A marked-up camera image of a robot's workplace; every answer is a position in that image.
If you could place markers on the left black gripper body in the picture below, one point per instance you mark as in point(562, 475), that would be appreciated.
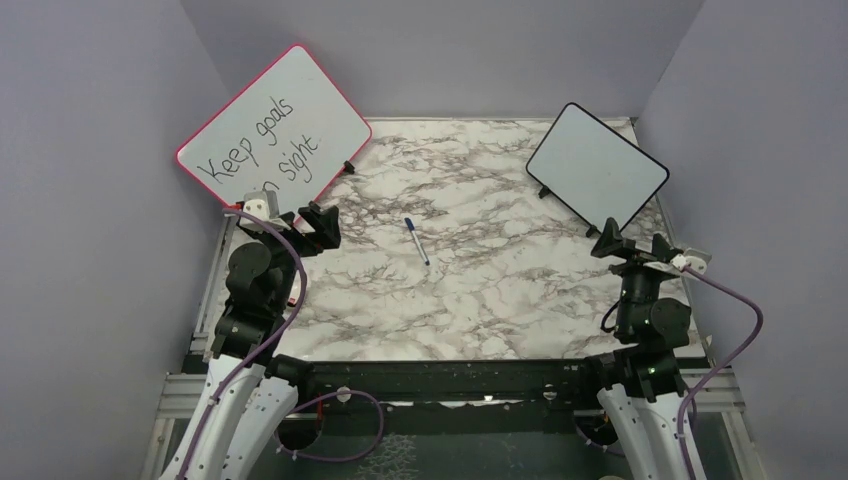
point(303, 245)

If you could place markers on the white marker pen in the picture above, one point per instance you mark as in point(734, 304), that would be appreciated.
point(419, 246)

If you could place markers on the black aluminium mounting rail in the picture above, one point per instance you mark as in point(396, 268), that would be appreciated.
point(454, 397)

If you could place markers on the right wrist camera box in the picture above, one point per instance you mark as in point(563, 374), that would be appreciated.
point(691, 258)

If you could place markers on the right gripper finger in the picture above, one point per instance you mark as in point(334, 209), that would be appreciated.
point(662, 250)
point(611, 242)

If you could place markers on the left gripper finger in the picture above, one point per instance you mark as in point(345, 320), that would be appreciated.
point(285, 220)
point(326, 233)

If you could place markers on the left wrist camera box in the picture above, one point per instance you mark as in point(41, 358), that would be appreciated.
point(264, 206)

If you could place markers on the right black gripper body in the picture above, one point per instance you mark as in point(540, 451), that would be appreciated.
point(634, 272)

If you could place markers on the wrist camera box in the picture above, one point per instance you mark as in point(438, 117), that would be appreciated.
point(264, 206)
point(691, 258)

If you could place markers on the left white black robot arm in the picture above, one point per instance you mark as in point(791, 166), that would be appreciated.
point(249, 388)

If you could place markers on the black framed whiteboard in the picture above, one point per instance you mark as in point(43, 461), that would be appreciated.
point(593, 170)

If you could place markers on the pink framed whiteboard with writing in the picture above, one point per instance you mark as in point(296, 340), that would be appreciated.
point(289, 131)

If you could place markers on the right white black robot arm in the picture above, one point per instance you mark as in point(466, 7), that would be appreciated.
point(642, 389)

